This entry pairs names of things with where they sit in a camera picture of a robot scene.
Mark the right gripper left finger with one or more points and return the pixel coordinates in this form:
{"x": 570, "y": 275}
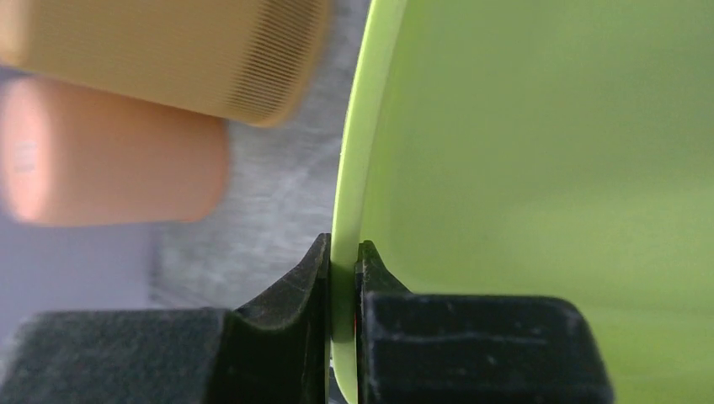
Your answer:
{"x": 273, "y": 349}

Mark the yellow mesh waste basket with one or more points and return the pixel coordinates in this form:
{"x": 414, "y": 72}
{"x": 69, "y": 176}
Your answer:
{"x": 243, "y": 60}

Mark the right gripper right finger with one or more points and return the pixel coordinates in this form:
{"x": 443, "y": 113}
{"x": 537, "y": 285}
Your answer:
{"x": 416, "y": 348}

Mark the green plastic basin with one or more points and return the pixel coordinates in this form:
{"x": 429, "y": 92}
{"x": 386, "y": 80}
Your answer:
{"x": 560, "y": 148}

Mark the orange plastic bucket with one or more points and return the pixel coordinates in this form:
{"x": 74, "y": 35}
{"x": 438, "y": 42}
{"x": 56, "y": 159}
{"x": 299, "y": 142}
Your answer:
{"x": 74, "y": 156}

